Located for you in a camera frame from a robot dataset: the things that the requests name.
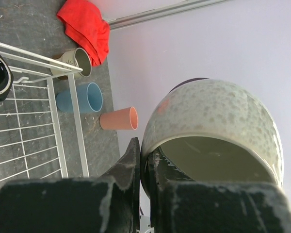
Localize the white wire dish rack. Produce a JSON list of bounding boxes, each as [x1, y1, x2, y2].
[[0, 42, 89, 188]]

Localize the pink plastic cup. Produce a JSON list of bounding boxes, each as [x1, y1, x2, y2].
[[99, 107, 138, 130]]

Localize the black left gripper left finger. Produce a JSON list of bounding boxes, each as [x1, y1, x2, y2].
[[0, 138, 140, 233]]

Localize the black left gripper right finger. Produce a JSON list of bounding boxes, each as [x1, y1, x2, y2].
[[147, 149, 291, 233]]

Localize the cream ceramic mug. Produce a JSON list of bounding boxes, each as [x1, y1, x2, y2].
[[141, 78, 284, 194]]

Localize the red cloth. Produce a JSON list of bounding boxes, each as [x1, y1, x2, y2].
[[57, 0, 110, 67]]

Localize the blue plastic cup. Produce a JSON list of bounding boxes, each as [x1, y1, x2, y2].
[[56, 83, 103, 113]]

